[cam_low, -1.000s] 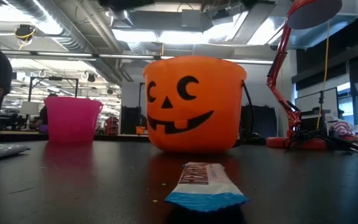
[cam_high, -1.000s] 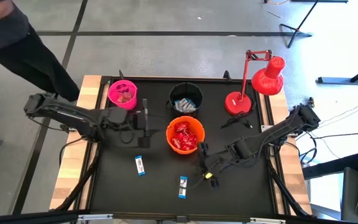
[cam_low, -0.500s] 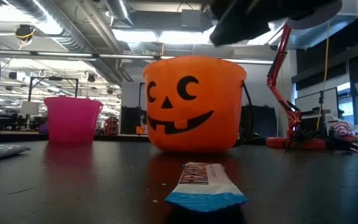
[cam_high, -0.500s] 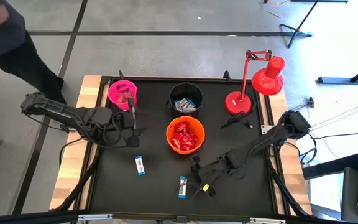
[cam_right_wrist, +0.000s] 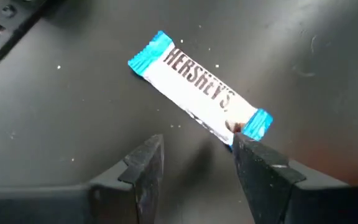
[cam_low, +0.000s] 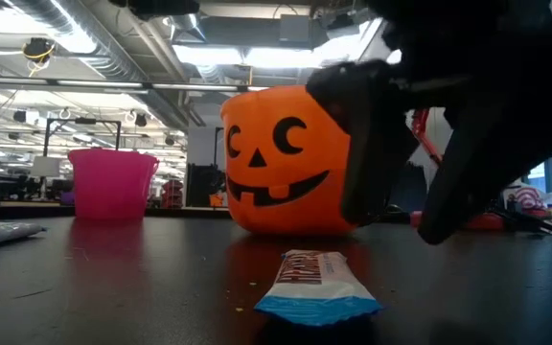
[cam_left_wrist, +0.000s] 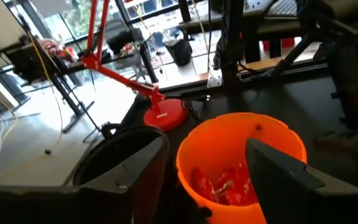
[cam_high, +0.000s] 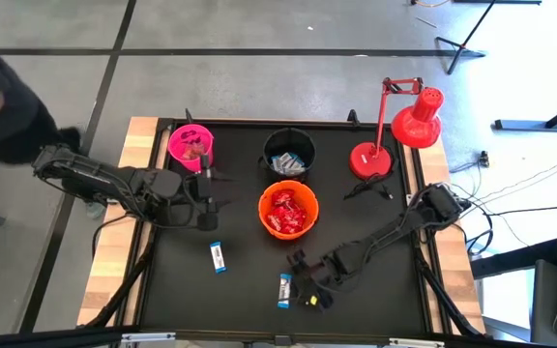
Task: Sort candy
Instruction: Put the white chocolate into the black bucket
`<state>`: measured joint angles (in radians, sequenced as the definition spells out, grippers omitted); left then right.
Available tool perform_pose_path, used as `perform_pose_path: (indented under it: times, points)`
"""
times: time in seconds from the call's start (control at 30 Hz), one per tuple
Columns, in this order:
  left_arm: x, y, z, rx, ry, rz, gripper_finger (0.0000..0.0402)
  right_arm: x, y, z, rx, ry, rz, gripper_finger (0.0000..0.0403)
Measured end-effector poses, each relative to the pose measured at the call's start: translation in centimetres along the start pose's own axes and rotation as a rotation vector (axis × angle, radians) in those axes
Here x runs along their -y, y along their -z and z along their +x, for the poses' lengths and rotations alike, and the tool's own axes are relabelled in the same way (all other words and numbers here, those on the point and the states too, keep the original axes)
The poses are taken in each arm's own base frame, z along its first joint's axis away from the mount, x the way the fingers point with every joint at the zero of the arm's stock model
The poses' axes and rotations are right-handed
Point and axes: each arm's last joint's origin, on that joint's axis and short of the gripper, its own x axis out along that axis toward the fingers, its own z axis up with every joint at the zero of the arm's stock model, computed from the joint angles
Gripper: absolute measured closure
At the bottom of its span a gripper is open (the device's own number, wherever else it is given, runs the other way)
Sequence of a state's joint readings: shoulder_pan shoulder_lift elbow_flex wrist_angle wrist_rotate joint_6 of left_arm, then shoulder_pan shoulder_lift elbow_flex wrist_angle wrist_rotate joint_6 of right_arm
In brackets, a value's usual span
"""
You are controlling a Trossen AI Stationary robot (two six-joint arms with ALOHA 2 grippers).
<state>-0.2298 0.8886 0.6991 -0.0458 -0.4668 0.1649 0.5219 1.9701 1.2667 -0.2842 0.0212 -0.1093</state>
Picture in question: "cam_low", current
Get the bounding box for yellow cable reel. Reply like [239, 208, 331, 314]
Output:
[21, 36, 57, 63]

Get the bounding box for blue white chocolate bar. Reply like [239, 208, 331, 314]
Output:
[0, 219, 48, 246]
[254, 248, 385, 328]

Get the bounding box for silver ceiling duct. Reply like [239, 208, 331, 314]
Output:
[10, 0, 191, 130]

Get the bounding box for pink plastic bucket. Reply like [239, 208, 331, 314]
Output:
[67, 148, 161, 221]

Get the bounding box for black equipment case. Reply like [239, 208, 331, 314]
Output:
[187, 162, 224, 202]

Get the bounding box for red white striped bag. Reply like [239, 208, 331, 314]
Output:
[513, 185, 545, 211]

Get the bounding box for black table mat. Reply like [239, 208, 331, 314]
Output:
[0, 215, 552, 345]

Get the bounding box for ceiling light panel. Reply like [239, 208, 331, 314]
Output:
[172, 43, 334, 68]

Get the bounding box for grey ceiling box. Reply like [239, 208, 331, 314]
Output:
[279, 13, 313, 43]

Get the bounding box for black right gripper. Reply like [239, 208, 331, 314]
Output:
[366, 0, 552, 245]

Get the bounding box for orange pumpkin face bucket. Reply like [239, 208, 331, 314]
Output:
[219, 84, 368, 237]

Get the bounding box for long tube light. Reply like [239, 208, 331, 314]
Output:
[0, 75, 267, 93]

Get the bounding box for red desk lamp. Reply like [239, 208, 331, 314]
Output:
[408, 108, 510, 232]

